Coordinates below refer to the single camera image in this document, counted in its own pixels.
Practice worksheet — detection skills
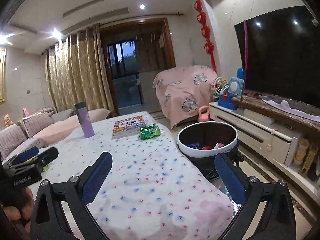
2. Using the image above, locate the blue foil wrapper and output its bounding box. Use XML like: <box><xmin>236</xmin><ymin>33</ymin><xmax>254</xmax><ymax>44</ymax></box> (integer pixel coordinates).
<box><xmin>186</xmin><ymin>142</ymin><xmax>201</xmax><ymax>150</ymax></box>

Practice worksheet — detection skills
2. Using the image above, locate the white trash bin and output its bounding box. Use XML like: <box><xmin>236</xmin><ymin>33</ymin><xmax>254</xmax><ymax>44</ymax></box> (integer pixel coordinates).
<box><xmin>177</xmin><ymin>121</ymin><xmax>244</xmax><ymax>182</ymax></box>

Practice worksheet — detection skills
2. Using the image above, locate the person's left hand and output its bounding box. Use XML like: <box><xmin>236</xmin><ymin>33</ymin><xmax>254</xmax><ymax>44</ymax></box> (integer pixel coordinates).
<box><xmin>1</xmin><ymin>187</ymin><xmax>34</xmax><ymax>239</ymax></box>

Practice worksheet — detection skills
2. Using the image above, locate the pink sofa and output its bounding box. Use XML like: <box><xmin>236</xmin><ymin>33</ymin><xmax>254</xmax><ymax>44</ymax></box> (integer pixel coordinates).
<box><xmin>0</xmin><ymin>107</ymin><xmax>111</xmax><ymax>160</ymax></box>

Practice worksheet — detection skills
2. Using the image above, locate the striped pink cushion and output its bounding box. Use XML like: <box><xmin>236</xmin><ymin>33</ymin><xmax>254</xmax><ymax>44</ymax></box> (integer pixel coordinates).
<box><xmin>22</xmin><ymin>113</ymin><xmax>54</xmax><ymax>138</ymax></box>

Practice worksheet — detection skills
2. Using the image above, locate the purple water bottle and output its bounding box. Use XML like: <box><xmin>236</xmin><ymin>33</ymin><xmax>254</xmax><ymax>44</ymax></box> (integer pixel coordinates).
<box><xmin>74</xmin><ymin>101</ymin><xmax>94</xmax><ymax>138</ymax></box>

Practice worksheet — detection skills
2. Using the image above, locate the white TV cabinet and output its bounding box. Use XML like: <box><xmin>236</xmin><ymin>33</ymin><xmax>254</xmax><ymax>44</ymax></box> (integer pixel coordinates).
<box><xmin>209</xmin><ymin>102</ymin><xmax>319</xmax><ymax>203</ymax></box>

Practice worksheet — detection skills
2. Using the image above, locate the white dotted tablecloth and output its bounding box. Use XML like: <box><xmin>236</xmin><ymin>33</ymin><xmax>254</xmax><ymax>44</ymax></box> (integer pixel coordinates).
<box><xmin>43</xmin><ymin>118</ymin><xmax>234</xmax><ymax>239</ymax></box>

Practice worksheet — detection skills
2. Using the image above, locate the gold curtain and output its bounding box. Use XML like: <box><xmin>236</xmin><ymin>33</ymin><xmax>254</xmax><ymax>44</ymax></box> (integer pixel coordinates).
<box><xmin>44</xmin><ymin>24</ymin><xmax>116</xmax><ymax>116</ymax></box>

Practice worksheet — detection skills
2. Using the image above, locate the orange children's book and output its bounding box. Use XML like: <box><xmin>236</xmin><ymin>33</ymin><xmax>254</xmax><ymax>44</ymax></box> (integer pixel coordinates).
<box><xmin>112</xmin><ymin>115</ymin><xmax>146</xmax><ymax>139</ymax></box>

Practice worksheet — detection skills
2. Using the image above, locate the pink kettlebell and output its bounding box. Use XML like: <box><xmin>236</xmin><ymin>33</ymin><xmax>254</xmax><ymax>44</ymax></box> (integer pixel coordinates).
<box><xmin>197</xmin><ymin>106</ymin><xmax>209</xmax><ymax>122</ymax></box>

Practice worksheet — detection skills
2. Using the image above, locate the green foil snack bag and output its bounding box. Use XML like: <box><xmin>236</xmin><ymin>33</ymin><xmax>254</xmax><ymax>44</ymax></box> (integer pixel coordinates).
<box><xmin>139</xmin><ymin>124</ymin><xmax>161</xmax><ymax>140</ymax></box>

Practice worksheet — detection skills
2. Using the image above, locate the blue toy set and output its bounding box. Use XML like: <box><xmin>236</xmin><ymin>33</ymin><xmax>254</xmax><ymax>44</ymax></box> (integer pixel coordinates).
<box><xmin>211</xmin><ymin>67</ymin><xmax>244</xmax><ymax>111</ymax></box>

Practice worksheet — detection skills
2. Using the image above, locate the pink heart-pattern cover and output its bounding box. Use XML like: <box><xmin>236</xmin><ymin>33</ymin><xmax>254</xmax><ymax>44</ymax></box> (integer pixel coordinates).
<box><xmin>152</xmin><ymin>65</ymin><xmax>217</xmax><ymax>128</ymax></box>

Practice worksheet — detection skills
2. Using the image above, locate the black television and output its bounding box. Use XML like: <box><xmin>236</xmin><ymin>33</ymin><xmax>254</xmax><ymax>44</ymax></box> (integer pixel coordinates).
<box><xmin>234</xmin><ymin>5</ymin><xmax>319</xmax><ymax>107</ymax></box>

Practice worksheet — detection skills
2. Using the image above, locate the pink hula hoop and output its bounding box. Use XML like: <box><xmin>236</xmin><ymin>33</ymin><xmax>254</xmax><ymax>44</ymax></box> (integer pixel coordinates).
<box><xmin>238</xmin><ymin>20</ymin><xmax>249</xmax><ymax>108</ymax></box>

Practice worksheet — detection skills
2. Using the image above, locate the red hanging decoration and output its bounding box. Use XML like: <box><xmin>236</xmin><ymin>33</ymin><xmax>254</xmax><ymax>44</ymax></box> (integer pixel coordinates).
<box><xmin>194</xmin><ymin>0</ymin><xmax>217</xmax><ymax>73</ymax></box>

